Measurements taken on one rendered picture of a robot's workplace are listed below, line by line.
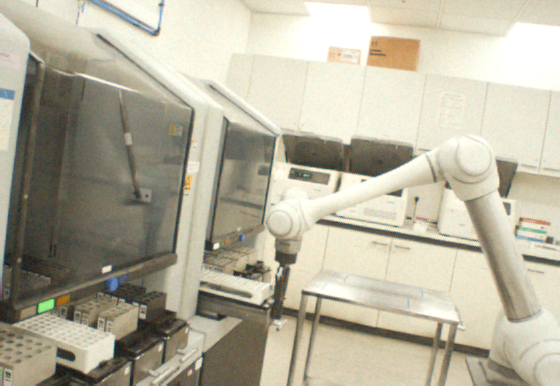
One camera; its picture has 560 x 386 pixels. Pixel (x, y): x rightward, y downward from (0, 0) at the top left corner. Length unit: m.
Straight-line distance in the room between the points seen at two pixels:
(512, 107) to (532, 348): 3.00
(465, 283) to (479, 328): 0.37
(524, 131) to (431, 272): 1.39
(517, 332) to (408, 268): 2.48
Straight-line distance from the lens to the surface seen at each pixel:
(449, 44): 4.64
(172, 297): 1.47
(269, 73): 4.39
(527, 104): 4.29
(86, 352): 1.06
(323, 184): 3.90
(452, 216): 3.87
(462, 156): 1.33
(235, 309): 1.64
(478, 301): 4.00
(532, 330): 1.48
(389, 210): 3.86
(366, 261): 3.90
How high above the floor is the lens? 1.31
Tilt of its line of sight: 3 degrees down
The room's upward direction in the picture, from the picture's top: 9 degrees clockwise
